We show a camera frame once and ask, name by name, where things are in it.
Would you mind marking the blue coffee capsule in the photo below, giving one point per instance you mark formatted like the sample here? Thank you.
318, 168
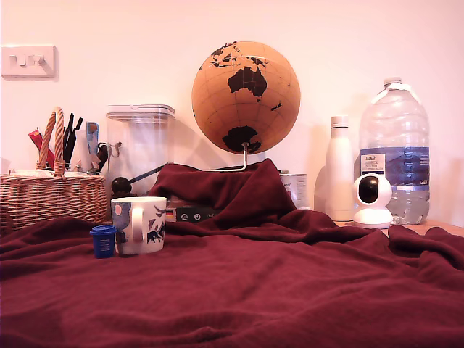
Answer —
103, 243

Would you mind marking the black box with white icons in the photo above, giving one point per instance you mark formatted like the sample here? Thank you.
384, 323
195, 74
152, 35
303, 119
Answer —
188, 215

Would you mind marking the cork globe on metal stand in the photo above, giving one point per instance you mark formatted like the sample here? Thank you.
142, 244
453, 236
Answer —
246, 108

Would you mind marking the metal tin can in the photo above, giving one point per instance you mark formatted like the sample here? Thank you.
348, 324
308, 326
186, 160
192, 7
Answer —
299, 188

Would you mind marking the box with flag print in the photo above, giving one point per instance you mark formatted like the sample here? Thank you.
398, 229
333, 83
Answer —
170, 214

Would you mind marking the clear plastic storage container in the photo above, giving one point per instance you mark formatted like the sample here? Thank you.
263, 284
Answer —
141, 145

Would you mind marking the white insulated bottle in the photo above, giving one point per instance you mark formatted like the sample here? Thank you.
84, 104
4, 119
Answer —
339, 174

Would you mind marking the black round knob tool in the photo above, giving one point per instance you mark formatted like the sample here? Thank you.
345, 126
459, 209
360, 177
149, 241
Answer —
121, 185

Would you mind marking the dark red fleece blanket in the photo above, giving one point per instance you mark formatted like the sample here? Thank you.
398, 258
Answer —
232, 290

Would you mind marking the white mug with blue animals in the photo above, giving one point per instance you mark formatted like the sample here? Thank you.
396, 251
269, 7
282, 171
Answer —
121, 221

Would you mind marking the blue and white packet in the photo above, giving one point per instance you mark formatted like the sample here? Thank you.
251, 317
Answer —
92, 141

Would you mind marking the large clear water bottle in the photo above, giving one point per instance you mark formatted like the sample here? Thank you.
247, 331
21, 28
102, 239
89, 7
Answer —
395, 127

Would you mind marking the red packet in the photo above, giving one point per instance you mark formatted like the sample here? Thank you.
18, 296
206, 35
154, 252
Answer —
36, 139

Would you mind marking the white paper sheet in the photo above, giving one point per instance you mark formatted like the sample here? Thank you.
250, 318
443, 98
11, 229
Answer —
32, 172

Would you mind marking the small white round camera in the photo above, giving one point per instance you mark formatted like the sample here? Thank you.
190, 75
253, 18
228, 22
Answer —
373, 217

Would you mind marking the white wall light switch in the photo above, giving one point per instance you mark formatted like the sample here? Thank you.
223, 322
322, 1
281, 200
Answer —
29, 67

